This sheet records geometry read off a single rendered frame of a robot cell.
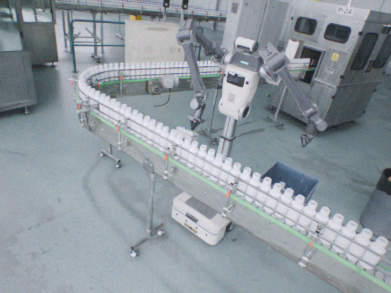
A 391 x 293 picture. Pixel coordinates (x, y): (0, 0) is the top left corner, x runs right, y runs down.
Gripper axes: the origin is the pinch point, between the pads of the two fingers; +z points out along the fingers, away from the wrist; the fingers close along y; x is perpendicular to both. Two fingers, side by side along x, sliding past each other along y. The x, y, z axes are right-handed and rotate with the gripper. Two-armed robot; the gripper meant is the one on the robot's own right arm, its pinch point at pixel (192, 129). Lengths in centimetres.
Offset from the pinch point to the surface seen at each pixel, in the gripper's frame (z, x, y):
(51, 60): 36, 179, -492
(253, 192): 12, -17, 59
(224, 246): 97, 63, 35
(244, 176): 7, -19, 51
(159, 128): 4.5, -18.1, -12.7
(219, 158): 4.0, -19.2, 34.6
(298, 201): 4, -20, 81
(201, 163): 12.3, -16.4, 23.2
